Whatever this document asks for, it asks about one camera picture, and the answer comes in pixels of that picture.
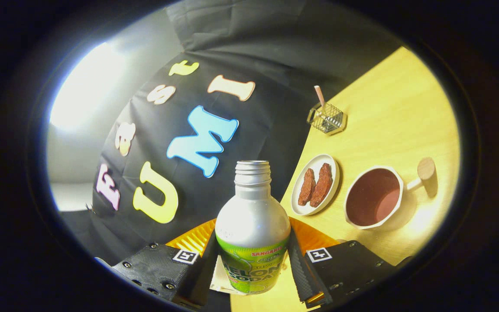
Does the silver bottle with green label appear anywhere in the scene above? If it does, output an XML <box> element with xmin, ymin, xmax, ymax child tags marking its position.
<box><xmin>215</xmin><ymin>160</ymin><xmax>291</xmax><ymax>295</ymax></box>

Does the light wooden table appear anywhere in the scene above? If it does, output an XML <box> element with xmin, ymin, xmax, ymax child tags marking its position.
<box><xmin>230</xmin><ymin>46</ymin><xmax>461</xmax><ymax>312</ymax></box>

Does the cream cup with wooden handle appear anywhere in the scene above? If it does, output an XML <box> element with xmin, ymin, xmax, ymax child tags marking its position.
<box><xmin>345</xmin><ymin>157</ymin><xmax>437</xmax><ymax>230</ymax></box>

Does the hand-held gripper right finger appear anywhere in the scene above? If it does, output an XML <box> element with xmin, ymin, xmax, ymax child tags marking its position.
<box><xmin>288</xmin><ymin>217</ymin><xmax>406</xmax><ymax>309</ymax></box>

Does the wire mesh holder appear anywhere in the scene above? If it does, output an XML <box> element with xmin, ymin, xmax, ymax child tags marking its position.
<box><xmin>306</xmin><ymin>102</ymin><xmax>347</xmax><ymax>136</ymax></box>

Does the white oval plate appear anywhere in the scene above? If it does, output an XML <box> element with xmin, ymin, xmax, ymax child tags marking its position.
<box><xmin>291</xmin><ymin>154</ymin><xmax>340</xmax><ymax>216</ymax></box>

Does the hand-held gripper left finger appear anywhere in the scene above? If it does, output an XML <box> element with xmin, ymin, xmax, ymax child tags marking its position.
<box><xmin>111</xmin><ymin>218</ymin><xmax>220</xmax><ymax>310</ymax></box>

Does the black backdrop cloth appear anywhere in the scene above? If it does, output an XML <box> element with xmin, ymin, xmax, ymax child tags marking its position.
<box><xmin>59</xmin><ymin>0</ymin><xmax>406</xmax><ymax>312</ymax></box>

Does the brown sausage piece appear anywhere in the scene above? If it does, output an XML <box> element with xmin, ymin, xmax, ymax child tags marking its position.
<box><xmin>309</xmin><ymin>163</ymin><xmax>333</xmax><ymax>208</ymax></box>
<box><xmin>298</xmin><ymin>168</ymin><xmax>316</xmax><ymax>206</ymax></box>

